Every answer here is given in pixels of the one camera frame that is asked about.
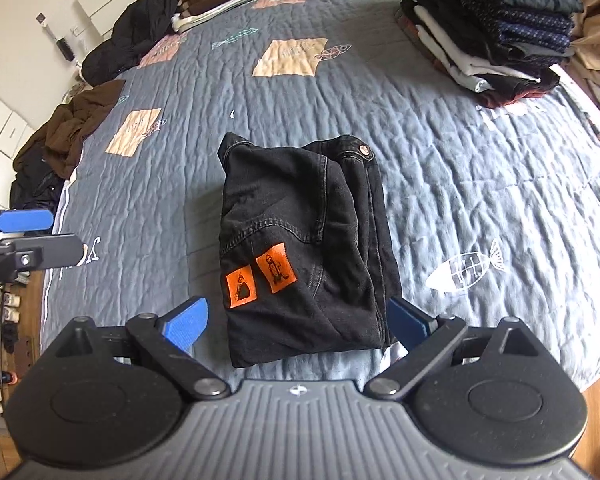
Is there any black denim jacket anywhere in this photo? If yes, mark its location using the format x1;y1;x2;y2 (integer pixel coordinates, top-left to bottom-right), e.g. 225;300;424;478
217;132;404;369

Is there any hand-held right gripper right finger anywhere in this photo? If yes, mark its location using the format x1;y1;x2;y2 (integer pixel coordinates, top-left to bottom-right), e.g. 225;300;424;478
364;297;543;402

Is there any black hair brush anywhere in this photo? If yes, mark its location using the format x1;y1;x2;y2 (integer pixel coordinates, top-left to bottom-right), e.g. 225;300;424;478
54;35;77;64

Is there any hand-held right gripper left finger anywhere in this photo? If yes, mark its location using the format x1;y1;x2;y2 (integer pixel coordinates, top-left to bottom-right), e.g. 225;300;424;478
52;296;232;402

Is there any row of shoes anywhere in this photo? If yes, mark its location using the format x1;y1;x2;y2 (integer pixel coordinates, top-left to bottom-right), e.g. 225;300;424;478
0;280;33;413

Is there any stack of dark folded clothes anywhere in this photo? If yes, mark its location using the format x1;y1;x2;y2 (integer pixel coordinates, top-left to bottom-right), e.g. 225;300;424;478
400;0;587;109

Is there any brown crumpled garment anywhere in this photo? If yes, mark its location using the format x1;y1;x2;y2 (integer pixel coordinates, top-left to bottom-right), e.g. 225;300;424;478
12;79;127;182

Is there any black crumpled garment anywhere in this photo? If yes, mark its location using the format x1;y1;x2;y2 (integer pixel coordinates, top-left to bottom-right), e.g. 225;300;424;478
9;145;64;212

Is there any black puffer jacket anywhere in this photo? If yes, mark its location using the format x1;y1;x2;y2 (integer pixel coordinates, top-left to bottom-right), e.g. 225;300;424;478
81;0;192;87

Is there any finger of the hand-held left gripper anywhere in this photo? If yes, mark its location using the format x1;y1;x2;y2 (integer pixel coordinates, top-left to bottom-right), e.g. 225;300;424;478
0;209;54;235
0;233;84;272

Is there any beige curtain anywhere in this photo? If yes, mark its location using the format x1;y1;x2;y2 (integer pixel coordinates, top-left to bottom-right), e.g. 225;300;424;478
510;0;600;87

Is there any grey quilted bedspread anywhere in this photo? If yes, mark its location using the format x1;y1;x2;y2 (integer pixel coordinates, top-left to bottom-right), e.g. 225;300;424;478
40;0;600;397

